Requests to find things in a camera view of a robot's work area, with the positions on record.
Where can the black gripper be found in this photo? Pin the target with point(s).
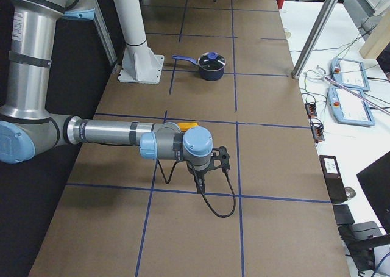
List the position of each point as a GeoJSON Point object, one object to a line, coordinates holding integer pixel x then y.
{"type": "Point", "coordinates": [197, 175]}

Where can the glass pot lid blue knob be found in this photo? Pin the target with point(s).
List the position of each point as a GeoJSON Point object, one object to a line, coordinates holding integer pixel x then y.
{"type": "Point", "coordinates": [211, 61]}

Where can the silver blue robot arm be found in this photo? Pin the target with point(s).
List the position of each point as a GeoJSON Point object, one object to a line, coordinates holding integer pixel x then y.
{"type": "Point", "coordinates": [28, 129]}

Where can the yellow corn cob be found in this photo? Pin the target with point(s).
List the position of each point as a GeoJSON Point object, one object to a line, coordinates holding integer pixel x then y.
{"type": "Point", "coordinates": [186, 126]}

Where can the dark blue saucepan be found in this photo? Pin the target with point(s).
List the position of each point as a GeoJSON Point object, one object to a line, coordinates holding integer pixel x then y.
{"type": "Point", "coordinates": [204, 74]}

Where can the black box with label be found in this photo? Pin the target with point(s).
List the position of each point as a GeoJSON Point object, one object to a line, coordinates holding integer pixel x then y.
{"type": "Point", "coordinates": [333, 180]}

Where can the near teach pendant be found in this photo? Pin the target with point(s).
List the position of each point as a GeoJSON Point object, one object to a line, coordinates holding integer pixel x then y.
{"type": "Point", "coordinates": [348, 108]}

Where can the teach pendant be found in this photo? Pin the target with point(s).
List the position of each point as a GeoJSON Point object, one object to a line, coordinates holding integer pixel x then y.
{"type": "Point", "coordinates": [348, 108]}
{"type": "Point", "coordinates": [350, 73]}

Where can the black monitor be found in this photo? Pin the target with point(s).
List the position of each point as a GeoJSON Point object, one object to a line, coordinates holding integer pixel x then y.
{"type": "Point", "coordinates": [374, 181]}

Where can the far teach pendant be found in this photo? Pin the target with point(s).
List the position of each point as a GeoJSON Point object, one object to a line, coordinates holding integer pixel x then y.
{"type": "Point", "coordinates": [350, 73]}

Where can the long metal rod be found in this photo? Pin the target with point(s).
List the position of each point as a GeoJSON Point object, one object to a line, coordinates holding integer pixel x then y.
{"type": "Point", "coordinates": [337, 84]}

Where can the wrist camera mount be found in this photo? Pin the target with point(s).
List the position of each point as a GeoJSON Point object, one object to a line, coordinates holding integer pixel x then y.
{"type": "Point", "coordinates": [220, 159]}

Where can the white camera mast base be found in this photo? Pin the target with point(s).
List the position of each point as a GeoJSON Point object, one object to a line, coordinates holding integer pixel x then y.
{"type": "Point", "coordinates": [139, 63]}

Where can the aluminium frame post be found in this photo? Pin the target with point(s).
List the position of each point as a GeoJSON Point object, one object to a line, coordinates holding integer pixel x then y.
{"type": "Point", "coordinates": [318, 26]}

